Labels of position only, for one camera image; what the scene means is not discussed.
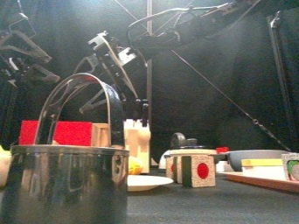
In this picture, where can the red drawer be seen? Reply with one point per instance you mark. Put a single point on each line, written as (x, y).
(73, 132)

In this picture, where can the wooden drawer cabinet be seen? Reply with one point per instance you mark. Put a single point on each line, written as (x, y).
(100, 134)

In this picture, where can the cream wooden utensil holder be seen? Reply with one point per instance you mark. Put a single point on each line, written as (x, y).
(136, 140)

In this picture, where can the black pot lid with knob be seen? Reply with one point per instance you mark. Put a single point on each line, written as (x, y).
(180, 140)

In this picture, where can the white toy pot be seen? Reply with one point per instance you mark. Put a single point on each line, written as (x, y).
(162, 162)

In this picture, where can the toy sushi roll red centre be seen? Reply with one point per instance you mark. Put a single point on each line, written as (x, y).
(201, 170)
(172, 169)

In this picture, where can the white plate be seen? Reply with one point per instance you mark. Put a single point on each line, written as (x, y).
(149, 181)

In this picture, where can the small red toy block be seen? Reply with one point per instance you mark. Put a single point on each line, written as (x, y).
(221, 150)

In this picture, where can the small white block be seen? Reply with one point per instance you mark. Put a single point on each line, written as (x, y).
(223, 166)

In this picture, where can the grey bowl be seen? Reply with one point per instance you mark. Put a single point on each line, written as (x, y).
(256, 159)

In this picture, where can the yellow and white toy block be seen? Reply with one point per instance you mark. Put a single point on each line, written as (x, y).
(263, 169)

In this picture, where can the wooden board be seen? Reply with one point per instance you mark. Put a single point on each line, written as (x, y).
(264, 182)

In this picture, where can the toy sushi roll green centre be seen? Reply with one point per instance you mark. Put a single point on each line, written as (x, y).
(291, 167)

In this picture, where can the vertical metal frame pole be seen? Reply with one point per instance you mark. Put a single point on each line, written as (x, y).
(149, 87)

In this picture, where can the black metal frame stand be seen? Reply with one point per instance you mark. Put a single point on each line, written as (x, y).
(280, 73)

